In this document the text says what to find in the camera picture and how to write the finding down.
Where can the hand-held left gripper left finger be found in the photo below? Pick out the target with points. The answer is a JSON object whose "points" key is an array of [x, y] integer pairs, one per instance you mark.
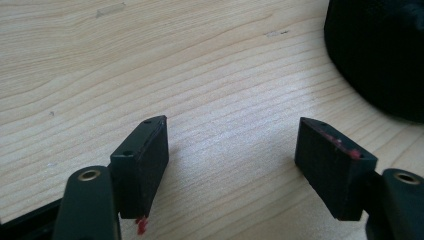
{"points": [[138, 170]]}

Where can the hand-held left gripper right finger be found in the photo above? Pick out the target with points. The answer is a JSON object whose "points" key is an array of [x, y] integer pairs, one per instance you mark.
{"points": [[330, 173]]}

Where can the black cloth object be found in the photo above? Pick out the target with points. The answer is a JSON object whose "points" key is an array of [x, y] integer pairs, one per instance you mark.
{"points": [[380, 53]]}

